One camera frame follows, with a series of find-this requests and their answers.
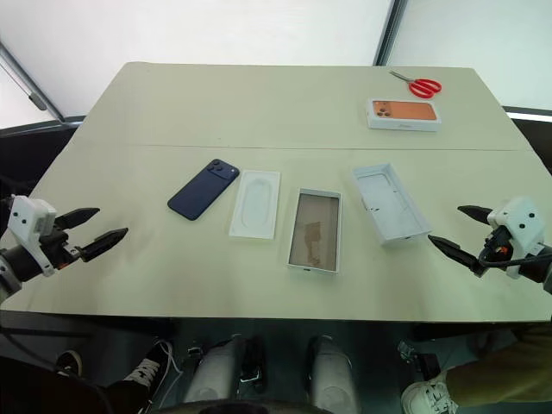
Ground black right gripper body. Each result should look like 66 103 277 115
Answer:
473 225 518 278

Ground dark blue smartphone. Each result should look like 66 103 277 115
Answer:
166 158 241 220

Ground silver right robot leg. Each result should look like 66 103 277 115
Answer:
306 334 360 414

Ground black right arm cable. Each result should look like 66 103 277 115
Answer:
477 248 540 269

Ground grey slanted frame bar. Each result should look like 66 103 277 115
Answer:
0 41 66 122

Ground red handled scissors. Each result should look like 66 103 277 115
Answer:
388 70 443 98

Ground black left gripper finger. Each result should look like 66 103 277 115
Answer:
55 207 102 230
78 227 130 262

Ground white phone box base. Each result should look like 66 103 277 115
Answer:
351 161 433 248

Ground white moulded insert tray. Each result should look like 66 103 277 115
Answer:
228 169 282 242

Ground black and white sneaker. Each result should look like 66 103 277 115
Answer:
107 339 174 394

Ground silver robot leg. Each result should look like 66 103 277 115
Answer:
306 334 360 414
183 334 260 409

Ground dark furniture piece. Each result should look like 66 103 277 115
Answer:
0 115 88 191
501 104 552 176

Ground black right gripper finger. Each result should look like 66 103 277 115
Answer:
427 234 480 274
457 204 495 226

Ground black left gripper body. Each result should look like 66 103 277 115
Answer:
41 223 85 272

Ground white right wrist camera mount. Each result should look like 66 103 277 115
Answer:
486 196 546 279

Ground silver left robot leg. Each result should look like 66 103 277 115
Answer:
183 334 260 409

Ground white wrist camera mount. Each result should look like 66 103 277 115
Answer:
7 195 59 278
486 196 546 279

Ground closed box with orange print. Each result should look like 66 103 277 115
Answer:
366 97 442 134

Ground olive trouser leg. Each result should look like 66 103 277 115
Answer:
446 325 552 414

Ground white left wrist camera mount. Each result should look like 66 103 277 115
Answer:
7 195 59 278

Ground dark window frame post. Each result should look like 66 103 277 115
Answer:
372 0 409 66

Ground black shoe with white mark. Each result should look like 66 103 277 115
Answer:
55 348 84 377

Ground white phone box lid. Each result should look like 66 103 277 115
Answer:
286 187 342 275

